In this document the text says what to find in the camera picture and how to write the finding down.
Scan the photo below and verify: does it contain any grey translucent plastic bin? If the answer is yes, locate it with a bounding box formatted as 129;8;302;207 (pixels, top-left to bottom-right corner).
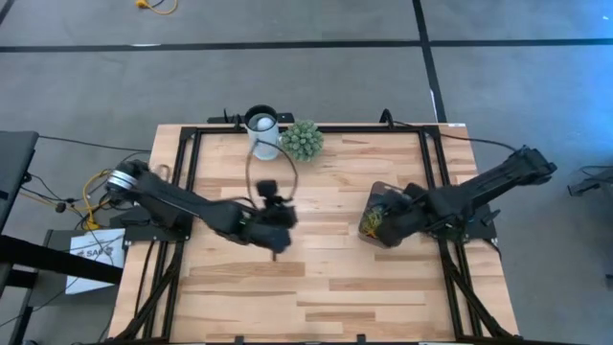
357;180;408;249

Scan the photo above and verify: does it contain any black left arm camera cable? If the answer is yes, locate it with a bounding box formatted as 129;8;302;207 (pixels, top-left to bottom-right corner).
244;138;300;202

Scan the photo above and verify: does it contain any white paper sign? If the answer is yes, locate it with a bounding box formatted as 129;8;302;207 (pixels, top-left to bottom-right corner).
64;228;126;296

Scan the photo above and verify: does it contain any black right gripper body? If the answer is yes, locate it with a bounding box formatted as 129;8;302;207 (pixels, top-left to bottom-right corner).
376;184;432;248

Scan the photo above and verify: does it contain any yellow cable with yellow plug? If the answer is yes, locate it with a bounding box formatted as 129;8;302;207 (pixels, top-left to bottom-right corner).
81;167;124;231

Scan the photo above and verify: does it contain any black device on floor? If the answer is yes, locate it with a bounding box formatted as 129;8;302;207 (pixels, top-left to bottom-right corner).
567;167;613;197

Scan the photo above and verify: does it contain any thin black floor cable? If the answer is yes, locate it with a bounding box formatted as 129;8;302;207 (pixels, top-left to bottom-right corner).
36;135;152;153

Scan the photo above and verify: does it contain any black mounting bar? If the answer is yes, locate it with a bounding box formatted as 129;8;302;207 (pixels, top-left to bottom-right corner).
207;110;295;126

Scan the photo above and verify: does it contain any black desk top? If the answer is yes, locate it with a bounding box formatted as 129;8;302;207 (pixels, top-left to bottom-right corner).
0;130;39;234

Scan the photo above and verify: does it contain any green spiky ball plant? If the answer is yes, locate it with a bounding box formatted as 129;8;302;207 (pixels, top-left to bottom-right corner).
280;119;326;163

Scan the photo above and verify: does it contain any yellow floor cable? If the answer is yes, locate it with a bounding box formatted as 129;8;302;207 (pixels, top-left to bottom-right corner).
134;0;179;15

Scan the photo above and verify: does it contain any white cup with black rim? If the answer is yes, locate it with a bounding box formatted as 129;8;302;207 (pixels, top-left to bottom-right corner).
243;103;283;162

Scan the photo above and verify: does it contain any black desk beam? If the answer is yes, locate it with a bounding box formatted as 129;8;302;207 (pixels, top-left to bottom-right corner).
0;233;125;287

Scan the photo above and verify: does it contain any yellow rubber band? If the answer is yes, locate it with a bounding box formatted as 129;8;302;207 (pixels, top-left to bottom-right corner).
359;206;384;234

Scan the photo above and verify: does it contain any black cable with round plug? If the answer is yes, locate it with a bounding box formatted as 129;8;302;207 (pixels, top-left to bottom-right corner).
21;172;82;215

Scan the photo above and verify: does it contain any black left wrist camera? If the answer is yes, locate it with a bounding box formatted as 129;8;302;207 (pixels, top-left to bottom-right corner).
256;179;282;200

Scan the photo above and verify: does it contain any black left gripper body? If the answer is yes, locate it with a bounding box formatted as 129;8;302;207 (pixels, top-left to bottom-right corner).
238;203;299;254

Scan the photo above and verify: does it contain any grey box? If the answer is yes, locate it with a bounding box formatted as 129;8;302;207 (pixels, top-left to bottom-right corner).
28;228;126;308

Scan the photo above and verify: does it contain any long black floor cable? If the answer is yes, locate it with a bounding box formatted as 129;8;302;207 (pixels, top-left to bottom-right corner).
396;119;519;153

